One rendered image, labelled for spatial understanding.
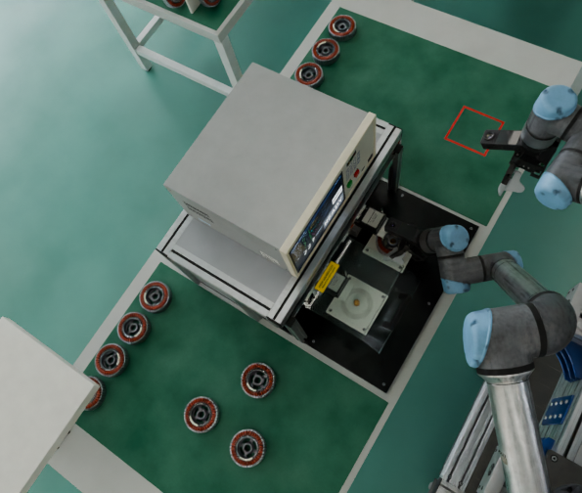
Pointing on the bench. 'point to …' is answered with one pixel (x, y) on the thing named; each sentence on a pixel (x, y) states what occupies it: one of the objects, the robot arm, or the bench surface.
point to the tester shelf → (251, 265)
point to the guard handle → (398, 312)
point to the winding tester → (272, 162)
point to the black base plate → (394, 351)
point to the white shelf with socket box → (16, 409)
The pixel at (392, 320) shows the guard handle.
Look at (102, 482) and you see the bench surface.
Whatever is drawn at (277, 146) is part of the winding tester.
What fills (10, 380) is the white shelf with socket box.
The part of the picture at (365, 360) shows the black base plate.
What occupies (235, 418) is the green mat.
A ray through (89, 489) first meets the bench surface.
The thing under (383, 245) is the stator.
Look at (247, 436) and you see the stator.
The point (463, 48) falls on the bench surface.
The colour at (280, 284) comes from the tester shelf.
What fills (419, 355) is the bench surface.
